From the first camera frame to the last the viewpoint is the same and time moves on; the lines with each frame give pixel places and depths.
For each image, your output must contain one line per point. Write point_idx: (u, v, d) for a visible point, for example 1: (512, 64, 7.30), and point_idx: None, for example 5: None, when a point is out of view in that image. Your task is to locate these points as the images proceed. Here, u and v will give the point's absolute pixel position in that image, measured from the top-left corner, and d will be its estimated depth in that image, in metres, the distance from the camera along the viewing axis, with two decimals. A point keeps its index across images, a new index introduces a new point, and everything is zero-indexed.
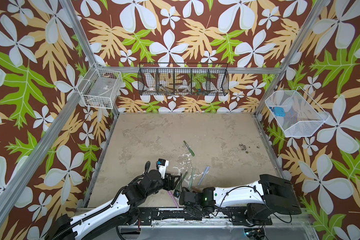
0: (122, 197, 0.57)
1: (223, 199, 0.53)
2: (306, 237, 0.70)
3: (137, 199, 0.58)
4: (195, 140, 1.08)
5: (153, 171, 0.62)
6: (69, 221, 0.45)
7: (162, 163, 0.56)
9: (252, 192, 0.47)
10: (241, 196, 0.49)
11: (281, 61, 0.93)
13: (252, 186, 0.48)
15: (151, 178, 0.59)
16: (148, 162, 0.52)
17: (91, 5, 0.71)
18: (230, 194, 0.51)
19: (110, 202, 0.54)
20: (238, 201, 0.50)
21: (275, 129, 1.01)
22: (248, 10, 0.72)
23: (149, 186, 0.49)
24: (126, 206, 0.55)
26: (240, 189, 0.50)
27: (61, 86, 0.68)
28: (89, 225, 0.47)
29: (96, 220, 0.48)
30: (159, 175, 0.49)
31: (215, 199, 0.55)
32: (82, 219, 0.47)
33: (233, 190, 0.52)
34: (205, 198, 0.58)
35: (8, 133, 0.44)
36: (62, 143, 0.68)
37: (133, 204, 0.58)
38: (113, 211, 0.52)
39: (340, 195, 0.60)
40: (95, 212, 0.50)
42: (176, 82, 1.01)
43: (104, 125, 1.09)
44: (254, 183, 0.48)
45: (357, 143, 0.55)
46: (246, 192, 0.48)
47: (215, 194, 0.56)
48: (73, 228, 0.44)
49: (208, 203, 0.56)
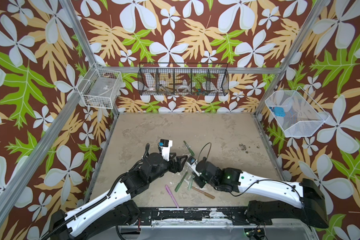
0: (123, 185, 0.51)
1: (251, 184, 0.50)
2: (306, 237, 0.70)
3: (139, 185, 0.52)
4: (195, 140, 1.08)
5: (152, 157, 0.53)
6: (63, 217, 0.42)
7: (165, 143, 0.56)
9: (289, 189, 0.45)
10: (274, 189, 0.47)
11: (281, 61, 0.93)
13: (291, 185, 0.46)
15: (151, 164, 0.51)
16: (148, 144, 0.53)
17: (91, 5, 0.71)
18: (260, 183, 0.50)
19: (106, 193, 0.49)
20: (268, 193, 0.48)
21: (274, 129, 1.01)
22: (247, 10, 0.72)
23: (151, 171, 0.54)
24: (126, 196, 0.50)
26: (276, 183, 0.48)
27: (61, 86, 0.68)
28: (85, 219, 0.43)
29: (92, 214, 0.44)
30: (161, 159, 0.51)
31: (241, 181, 0.52)
32: (76, 214, 0.43)
33: (267, 180, 0.50)
34: (227, 176, 0.55)
35: (8, 134, 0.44)
36: (62, 143, 0.68)
37: (135, 192, 0.52)
38: (110, 201, 0.47)
39: (341, 195, 0.60)
40: (90, 206, 0.45)
42: (176, 82, 1.01)
43: (104, 125, 1.09)
44: (294, 183, 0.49)
45: (357, 143, 0.55)
46: (281, 187, 0.46)
47: (242, 177, 0.53)
48: (67, 224, 0.41)
49: (230, 182, 0.53)
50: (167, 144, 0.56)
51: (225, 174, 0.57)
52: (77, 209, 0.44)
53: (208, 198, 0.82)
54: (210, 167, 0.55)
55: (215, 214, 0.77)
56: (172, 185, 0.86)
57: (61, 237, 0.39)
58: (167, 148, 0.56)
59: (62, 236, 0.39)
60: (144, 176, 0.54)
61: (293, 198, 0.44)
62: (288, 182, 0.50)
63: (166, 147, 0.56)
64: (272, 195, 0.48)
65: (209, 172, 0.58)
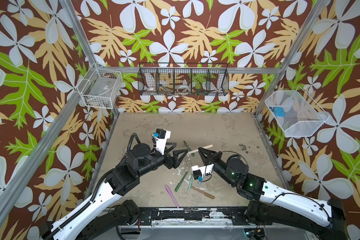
0: (108, 184, 0.45)
1: (277, 196, 0.49)
2: (306, 237, 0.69)
3: (126, 182, 0.45)
4: (195, 140, 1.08)
5: (137, 149, 0.45)
6: (49, 229, 0.40)
7: (161, 135, 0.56)
9: (317, 207, 0.44)
10: (301, 205, 0.46)
11: (281, 61, 0.93)
13: (319, 203, 0.45)
15: (136, 156, 0.44)
16: (135, 133, 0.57)
17: (91, 5, 0.71)
18: (286, 196, 0.48)
19: (90, 198, 0.44)
20: (293, 207, 0.47)
21: (274, 129, 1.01)
22: (247, 10, 0.72)
23: (138, 164, 0.47)
24: (112, 196, 0.44)
26: (302, 198, 0.47)
27: (61, 86, 0.68)
28: (71, 229, 0.40)
29: (77, 222, 0.41)
30: (147, 150, 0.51)
31: (265, 191, 0.51)
32: (60, 225, 0.40)
33: (293, 194, 0.48)
34: (250, 184, 0.54)
35: (8, 134, 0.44)
36: (61, 143, 0.67)
37: (123, 189, 0.46)
38: (96, 206, 0.43)
39: (341, 194, 0.60)
40: (73, 215, 0.41)
42: (176, 82, 1.01)
43: (104, 125, 1.09)
44: (322, 201, 0.45)
45: (357, 143, 0.55)
46: (309, 204, 0.45)
47: (266, 187, 0.52)
48: (54, 236, 0.39)
49: (253, 190, 0.52)
50: (163, 136, 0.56)
51: (248, 180, 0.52)
52: (63, 219, 0.41)
53: (208, 198, 0.82)
54: (247, 172, 0.49)
55: (215, 214, 0.77)
56: (172, 184, 0.86)
57: None
58: (163, 140, 0.60)
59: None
60: (131, 170, 0.47)
61: (322, 217, 0.43)
62: (315, 200, 0.46)
63: (161, 140, 0.60)
64: (297, 210, 0.47)
65: (243, 175, 0.51)
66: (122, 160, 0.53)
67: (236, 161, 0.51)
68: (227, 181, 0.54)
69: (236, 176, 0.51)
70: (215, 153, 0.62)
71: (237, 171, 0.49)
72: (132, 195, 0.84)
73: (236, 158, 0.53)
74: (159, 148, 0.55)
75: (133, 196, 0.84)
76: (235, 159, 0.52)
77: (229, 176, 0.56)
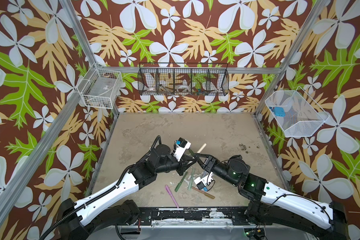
0: (131, 175, 0.51)
1: (278, 197, 0.49)
2: (306, 237, 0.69)
3: (146, 177, 0.52)
4: (195, 140, 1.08)
5: (160, 147, 0.53)
6: (73, 205, 0.42)
7: (182, 144, 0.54)
9: (318, 209, 0.45)
10: (301, 206, 0.46)
11: (281, 61, 0.93)
13: (321, 205, 0.45)
15: (159, 153, 0.51)
16: (159, 135, 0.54)
17: (91, 5, 0.71)
18: (287, 197, 0.49)
19: (115, 183, 0.49)
20: (295, 209, 0.47)
21: (275, 129, 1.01)
22: (247, 10, 0.72)
23: (158, 162, 0.54)
24: (135, 186, 0.50)
26: (304, 200, 0.47)
27: (61, 86, 0.68)
28: (95, 208, 0.43)
29: (101, 203, 0.44)
30: (168, 151, 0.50)
31: (266, 192, 0.51)
32: (86, 202, 0.43)
33: (294, 196, 0.49)
34: (252, 184, 0.54)
35: (8, 134, 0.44)
36: (61, 143, 0.67)
37: (142, 183, 0.53)
38: (120, 191, 0.47)
39: (341, 195, 0.60)
40: (100, 195, 0.45)
42: (176, 82, 1.01)
43: (104, 125, 1.09)
44: (323, 204, 0.45)
45: (357, 143, 0.55)
46: (309, 206, 0.46)
47: (268, 188, 0.52)
48: (77, 212, 0.41)
49: (255, 190, 0.52)
50: (183, 145, 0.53)
51: (249, 180, 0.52)
52: (86, 199, 0.44)
53: (208, 198, 0.82)
54: (248, 172, 0.49)
55: (215, 214, 0.77)
56: (172, 184, 0.86)
57: (71, 225, 0.38)
58: (182, 149, 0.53)
59: (73, 224, 0.39)
60: (151, 167, 0.55)
61: (323, 219, 0.43)
62: (317, 202, 0.46)
63: (181, 148, 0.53)
64: (298, 212, 0.47)
65: (245, 175, 0.51)
66: (143, 156, 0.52)
67: (237, 161, 0.52)
68: (230, 181, 0.57)
69: (238, 176, 0.52)
70: (209, 158, 0.59)
71: (238, 170, 0.50)
72: (133, 195, 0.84)
73: (236, 158, 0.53)
74: (176, 154, 0.61)
75: (133, 196, 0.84)
76: (236, 159, 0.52)
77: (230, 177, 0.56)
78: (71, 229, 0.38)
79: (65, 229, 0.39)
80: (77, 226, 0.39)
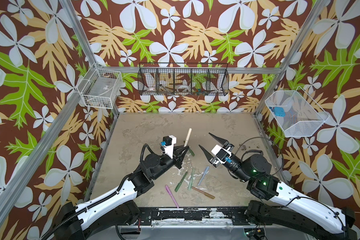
0: (130, 183, 0.54)
1: (291, 199, 0.46)
2: (306, 237, 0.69)
3: (144, 186, 0.55)
4: (195, 140, 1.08)
5: (149, 159, 0.53)
6: (74, 209, 0.43)
7: (167, 142, 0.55)
9: (331, 215, 0.43)
10: (314, 210, 0.44)
11: (281, 61, 0.93)
13: (334, 211, 0.43)
15: (148, 167, 0.51)
16: (146, 143, 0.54)
17: (91, 5, 0.71)
18: (300, 199, 0.46)
19: (116, 189, 0.51)
20: (306, 212, 0.45)
21: (275, 129, 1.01)
22: (247, 10, 0.72)
23: (150, 173, 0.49)
24: (134, 193, 0.53)
26: (317, 204, 0.45)
27: (61, 86, 0.68)
28: (95, 212, 0.44)
29: (102, 208, 0.46)
30: (157, 161, 0.52)
31: (280, 192, 0.47)
32: (87, 206, 0.45)
33: (308, 199, 0.46)
34: (263, 183, 0.49)
35: (8, 134, 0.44)
36: (61, 143, 0.67)
37: (140, 191, 0.56)
38: (119, 198, 0.50)
39: (340, 195, 0.60)
40: (101, 200, 0.47)
42: (176, 82, 1.01)
43: (104, 125, 1.09)
44: (337, 209, 0.44)
45: (357, 143, 0.55)
46: (322, 210, 0.44)
47: (281, 188, 0.48)
48: (78, 216, 0.42)
49: (266, 189, 0.48)
50: (170, 142, 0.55)
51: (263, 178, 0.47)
52: (87, 203, 0.46)
53: (208, 198, 0.82)
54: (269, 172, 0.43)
55: (215, 214, 0.77)
56: (172, 184, 0.86)
57: (72, 228, 0.40)
58: (170, 146, 0.63)
59: (74, 227, 0.40)
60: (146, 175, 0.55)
61: (335, 225, 0.41)
62: (330, 207, 0.44)
63: (169, 146, 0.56)
64: (310, 215, 0.45)
65: (265, 175, 0.45)
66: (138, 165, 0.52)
67: (260, 158, 0.45)
68: (242, 176, 0.51)
69: (256, 174, 0.45)
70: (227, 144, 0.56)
71: (260, 169, 0.43)
72: None
73: (259, 156, 0.45)
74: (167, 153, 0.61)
75: None
76: (258, 156, 0.45)
77: (246, 172, 0.48)
78: (71, 232, 0.39)
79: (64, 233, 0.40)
80: (77, 229, 0.40)
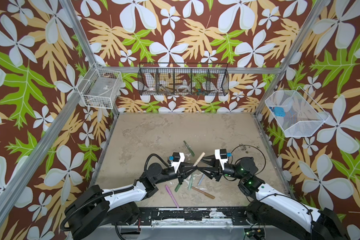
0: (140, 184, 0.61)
1: (268, 195, 0.54)
2: None
3: (150, 190, 0.62)
4: (195, 140, 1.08)
5: (152, 167, 0.59)
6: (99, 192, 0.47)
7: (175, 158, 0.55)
9: (304, 211, 0.46)
10: (288, 206, 0.49)
11: (281, 61, 0.93)
13: (308, 208, 0.47)
15: (151, 174, 0.58)
16: (154, 153, 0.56)
17: (91, 5, 0.71)
18: (277, 197, 0.53)
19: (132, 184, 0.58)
20: (282, 208, 0.51)
21: (275, 129, 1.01)
22: (247, 10, 0.72)
23: (154, 180, 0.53)
24: (142, 194, 0.59)
26: (292, 202, 0.50)
27: (61, 86, 0.68)
28: (117, 199, 0.49)
29: (122, 196, 0.51)
30: (159, 170, 0.59)
31: (260, 189, 0.57)
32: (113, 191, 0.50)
33: (285, 197, 0.52)
34: (250, 182, 0.61)
35: (8, 134, 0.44)
36: (61, 143, 0.67)
37: (146, 195, 0.63)
38: (133, 192, 0.55)
39: (341, 195, 0.60)
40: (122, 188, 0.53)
42: (176, 82, 1.01)
43: (104, 125, 1.09)
44: (311, 207, 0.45)
45: (357, 143, 0.55)
46: (297, 207, 0.48)
47: (262, 186, 0.58)
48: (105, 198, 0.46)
49: (250, 187, 0.59)
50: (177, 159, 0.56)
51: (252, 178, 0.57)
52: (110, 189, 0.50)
53: (208, 198, 0.82)
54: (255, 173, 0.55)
55: (215, 214, 0.77)
56: (172, 184, 0.86)
57: (97, 208, 0.43)
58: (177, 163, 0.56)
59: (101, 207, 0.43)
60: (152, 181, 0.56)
61: (305, 219, 0.45)
62: (306, 206, 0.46)
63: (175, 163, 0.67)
64: (285, 211, 0.50)
65: (250, 174, 0.57)
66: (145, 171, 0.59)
67: (250, 160, 0.57)
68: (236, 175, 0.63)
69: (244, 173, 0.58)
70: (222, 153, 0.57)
71: (246, 169, 0.56)
72: None
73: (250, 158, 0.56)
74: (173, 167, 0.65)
75: None
76: (248, 158, 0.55)
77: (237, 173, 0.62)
78: (99, 211, 0.42)
79: (93, 212, 0.42)
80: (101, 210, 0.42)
